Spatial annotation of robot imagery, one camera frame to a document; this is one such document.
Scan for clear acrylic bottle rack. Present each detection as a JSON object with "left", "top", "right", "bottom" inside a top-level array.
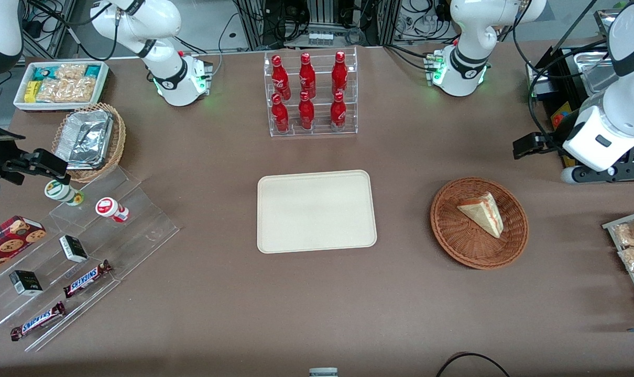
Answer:
[{"left": 264, "top": 47, "right": 358, "bottom": 138}]

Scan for small clear cracker bag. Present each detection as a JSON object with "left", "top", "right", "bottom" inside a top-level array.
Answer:
[{"left": 55, "top": 63, "right": 87, "bottom": 82}]

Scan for tan wicker basket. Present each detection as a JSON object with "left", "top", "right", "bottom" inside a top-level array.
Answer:
[{"left": 51, "top": 102, "right": 127, "bottom": 184}]

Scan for small black box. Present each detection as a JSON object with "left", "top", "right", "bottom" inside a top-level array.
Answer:
[
  {"left": 59, "top": 235, "right": 89, "bottom": 263},
  {"left": 9, "top": 270, "right": 44, "bottom": 297}
]

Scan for clear acrylic stepped shelf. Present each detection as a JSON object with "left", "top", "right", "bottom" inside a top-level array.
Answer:
[{"left": 0, "top": 165, "right": 180, "bottom": 352}]

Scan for stacked aluminium foil trays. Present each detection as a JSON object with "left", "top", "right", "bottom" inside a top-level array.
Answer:
[{"left": 54, "top": 109, "right": 114, "bottom": 171}]

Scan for aluminium frame rack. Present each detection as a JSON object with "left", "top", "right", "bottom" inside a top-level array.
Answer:
[{"left": 232, "top": 0, "right": 402, "bottom": 51}]

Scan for red cookie box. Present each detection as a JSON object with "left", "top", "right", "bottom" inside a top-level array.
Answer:
[{"left": 0, "top": 215, "right": 47, "bottom": 279}]

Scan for large clear cracker bag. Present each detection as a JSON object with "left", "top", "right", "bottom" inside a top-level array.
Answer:
[{"left": 37, "top": 77, "right": 97, "bottom": 103}]

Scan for brown round wicker basket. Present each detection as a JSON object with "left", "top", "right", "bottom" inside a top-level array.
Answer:
[{"left": 430, "top": 177, "right": 529, "bottom": 270}]

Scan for red white yogurt bottle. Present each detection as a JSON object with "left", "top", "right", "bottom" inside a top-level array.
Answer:
[{"left": 95, "top": 197, "right": 130, "bottom": 224}]

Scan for beige plastic tray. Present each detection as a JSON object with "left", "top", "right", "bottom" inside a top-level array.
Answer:
[{"left": 257, "top": 170, "right": 377, "bottom": 254}]

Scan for green white yogurt bottle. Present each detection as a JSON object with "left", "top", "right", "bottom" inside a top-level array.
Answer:
[{"left": 45, "top": 178, "right": 85, "bottom": 207}]

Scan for red cola bottle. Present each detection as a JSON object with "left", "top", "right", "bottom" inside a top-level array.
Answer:
[
  {"left": 271, "top": 93, "right": 290, "bottom": 133},
  {"left": 271, "top": 54, "right": 291, "bottom": 101},
  {"left": 299, "top": 52, "right": 316, "bottom": 100},
  {"left": 298, "top": 91, "right": 315, "bottom": 130},
  {"left": 332, "top": 51, "right": 348, "bottom": 96},
  {"left": 330, "top": 92, "right": 347, "bottom": 131}
]

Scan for white rectangular snack bin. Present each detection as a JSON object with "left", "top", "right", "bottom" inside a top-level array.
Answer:
[{"left": 13, "top": 60, "right": 111, "bottom": 113}]

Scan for Snickers chocolate bar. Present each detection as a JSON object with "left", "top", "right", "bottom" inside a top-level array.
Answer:
[
  {"left": 10, "top": 301, "right": 67, "bottom": 342},
  {"left": 63, "top": 259, "right": 114, "bottom": 300}
]

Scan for triangular sandwich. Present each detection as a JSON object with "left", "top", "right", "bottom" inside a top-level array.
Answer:
[{"left": 457, "top": 192, "right": 505, "bottom": 239}]

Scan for black food warmer cabinet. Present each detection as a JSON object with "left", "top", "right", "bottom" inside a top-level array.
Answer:
[{"left": 526, "top": 8, "right": 634, "bottom": 163}]

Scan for black looped cable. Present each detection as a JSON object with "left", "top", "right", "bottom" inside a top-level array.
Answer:
[{"left": 435, "top": 351, "right": 512, "bottom": 377}]

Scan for grey wire rack tray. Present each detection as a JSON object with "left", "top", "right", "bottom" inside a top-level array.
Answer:
[{"left": 602, "top": 208, "right": 634, "bottom": 320}]

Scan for stainless steel pan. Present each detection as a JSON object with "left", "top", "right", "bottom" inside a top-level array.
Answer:
[{"left": 578, "top": 51, "right": 620, "bottom": 96}]

